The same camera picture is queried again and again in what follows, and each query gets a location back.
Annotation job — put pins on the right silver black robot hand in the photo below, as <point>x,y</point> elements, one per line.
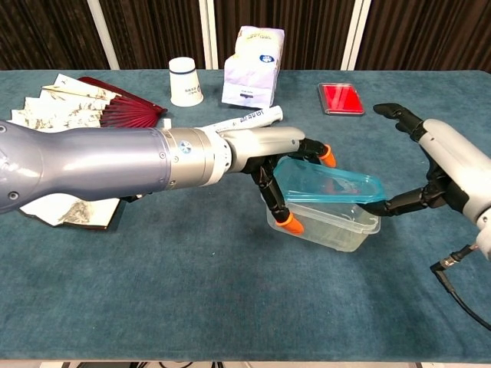
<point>456,161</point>

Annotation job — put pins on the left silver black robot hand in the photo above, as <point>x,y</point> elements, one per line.
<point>261,147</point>

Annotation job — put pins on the translucent blue lid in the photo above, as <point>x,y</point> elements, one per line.
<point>307,180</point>

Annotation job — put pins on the clear plastic container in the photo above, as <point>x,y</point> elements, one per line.
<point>337,234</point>

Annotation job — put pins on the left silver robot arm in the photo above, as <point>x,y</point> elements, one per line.
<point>96,161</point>

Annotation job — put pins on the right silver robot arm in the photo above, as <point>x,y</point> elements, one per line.
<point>485,241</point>

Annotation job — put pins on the white toothpaste tube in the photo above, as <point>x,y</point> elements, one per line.
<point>253,117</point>

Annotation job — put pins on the lavender white paper bag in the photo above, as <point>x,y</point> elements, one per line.
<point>249,76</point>

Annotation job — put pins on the red ink pad case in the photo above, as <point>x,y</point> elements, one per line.
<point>341,99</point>

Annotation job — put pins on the white paper cup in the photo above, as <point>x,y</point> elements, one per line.
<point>186,86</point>

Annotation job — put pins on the teal velvet tablecloth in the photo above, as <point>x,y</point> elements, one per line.
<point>192,291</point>

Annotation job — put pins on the painted paper folding fan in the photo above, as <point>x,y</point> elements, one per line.
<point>69,103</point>

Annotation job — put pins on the white partition post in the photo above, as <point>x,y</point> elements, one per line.
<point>103,34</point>
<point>208,34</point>
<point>356,34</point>

